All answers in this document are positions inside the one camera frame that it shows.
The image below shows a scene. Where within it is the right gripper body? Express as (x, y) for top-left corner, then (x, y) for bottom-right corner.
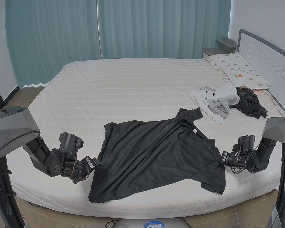
(221, 151), (237, 168)

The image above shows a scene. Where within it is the bed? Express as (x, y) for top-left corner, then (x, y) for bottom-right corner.
(8, 29), (285, 219)

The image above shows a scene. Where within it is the black garment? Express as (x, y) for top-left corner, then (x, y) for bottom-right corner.
(233, 87), (269, 119)

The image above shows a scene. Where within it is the black T-shirt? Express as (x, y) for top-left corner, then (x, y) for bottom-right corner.
(88, 108), (226, 204)

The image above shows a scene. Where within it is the blue-green curtain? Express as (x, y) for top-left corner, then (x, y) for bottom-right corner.
(97, 0), (231, 60)
(5, 0), (102, 88)

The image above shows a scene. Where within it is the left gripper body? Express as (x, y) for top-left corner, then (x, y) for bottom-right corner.
(82, 156), (104, 175)

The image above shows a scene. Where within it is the grey bedside table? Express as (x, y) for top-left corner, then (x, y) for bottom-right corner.
(203, 36), (237, 59)

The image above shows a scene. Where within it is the white printed pillow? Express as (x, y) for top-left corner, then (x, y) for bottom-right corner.
(204, 52), (271, 90)

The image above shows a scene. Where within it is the pile of clothes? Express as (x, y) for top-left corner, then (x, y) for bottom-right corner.
(189, 82), (240, 124)

